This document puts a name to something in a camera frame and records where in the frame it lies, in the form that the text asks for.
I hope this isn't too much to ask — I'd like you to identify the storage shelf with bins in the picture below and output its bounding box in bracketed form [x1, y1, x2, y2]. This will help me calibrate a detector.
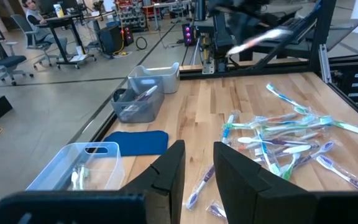
[113, 0, 155, 32]

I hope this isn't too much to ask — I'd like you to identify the yellow and white box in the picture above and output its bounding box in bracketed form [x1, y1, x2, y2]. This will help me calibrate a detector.
[53, 3, 65, 18]

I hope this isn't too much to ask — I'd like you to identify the clear plastic bin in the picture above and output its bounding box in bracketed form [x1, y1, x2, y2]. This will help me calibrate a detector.
[25, 141, 126, 191]

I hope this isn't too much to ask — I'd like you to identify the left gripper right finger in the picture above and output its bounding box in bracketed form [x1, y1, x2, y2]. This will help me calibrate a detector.
[213, 142, 358, 224]

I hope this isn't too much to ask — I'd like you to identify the computer tower with pink lights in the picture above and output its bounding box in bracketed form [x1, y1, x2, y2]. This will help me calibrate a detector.
[181, 23, 198, 47]

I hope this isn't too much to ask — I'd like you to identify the grey translucent plastic bin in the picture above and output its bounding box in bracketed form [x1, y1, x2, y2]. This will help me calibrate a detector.
[109, 76, 166, 124]

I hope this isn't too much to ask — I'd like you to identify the grey side table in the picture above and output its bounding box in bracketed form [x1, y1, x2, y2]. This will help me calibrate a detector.
[256, 18, 358, 60]

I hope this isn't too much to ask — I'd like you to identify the light grey plastic bin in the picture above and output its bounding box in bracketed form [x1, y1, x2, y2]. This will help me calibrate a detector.
[127, 62, 180, 95]

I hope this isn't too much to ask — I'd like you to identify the black office desk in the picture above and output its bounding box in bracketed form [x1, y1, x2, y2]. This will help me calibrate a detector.
[35, 12, 98, 69]

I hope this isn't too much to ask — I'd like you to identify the black labelled control box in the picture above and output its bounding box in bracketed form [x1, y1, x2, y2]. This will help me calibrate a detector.
[329, 54, 358, 110]

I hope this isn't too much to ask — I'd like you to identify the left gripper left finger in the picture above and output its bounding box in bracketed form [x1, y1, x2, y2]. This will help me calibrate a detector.
[0, 139, 186, 224]

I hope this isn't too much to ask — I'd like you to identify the person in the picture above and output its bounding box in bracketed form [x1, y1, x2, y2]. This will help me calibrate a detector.
[21, 0, 68, 47]

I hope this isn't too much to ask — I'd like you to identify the coiled black cable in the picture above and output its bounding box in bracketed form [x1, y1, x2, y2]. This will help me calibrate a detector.
[135, 36, 148, 50]

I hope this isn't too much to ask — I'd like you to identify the blue cloth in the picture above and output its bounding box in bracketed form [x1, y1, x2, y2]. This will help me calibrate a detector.
[103, 129, 170, 157]

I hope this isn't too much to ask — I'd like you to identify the dark office chair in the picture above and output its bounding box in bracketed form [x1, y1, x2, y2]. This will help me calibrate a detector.
[0, 27, 34, 88]

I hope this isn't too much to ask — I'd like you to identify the dark grey laptop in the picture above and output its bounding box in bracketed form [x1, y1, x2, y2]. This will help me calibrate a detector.
[270, 0, 323, 44]

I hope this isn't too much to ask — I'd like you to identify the black computer tower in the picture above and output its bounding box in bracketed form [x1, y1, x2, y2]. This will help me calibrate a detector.
[97, 24, 134, 57]

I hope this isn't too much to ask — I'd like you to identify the grey office chair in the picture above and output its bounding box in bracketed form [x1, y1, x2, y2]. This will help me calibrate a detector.
[11, 14, 60, 71]

